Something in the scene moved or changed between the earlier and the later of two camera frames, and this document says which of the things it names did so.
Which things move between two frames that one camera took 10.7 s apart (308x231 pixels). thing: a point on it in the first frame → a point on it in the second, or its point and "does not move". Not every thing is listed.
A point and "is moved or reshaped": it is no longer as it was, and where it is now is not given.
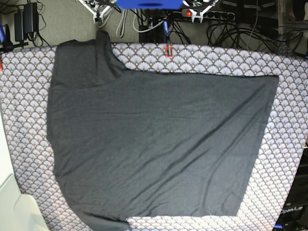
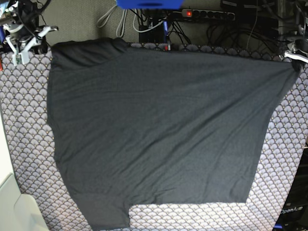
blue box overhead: [150, 4] does not move
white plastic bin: [17, 213] does not move
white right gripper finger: [206, 10] → [299, 46]
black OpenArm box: [294, 216] does not move
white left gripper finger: [88, 8] → [19, 33]
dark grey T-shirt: [126, 144] is moved or reshaped
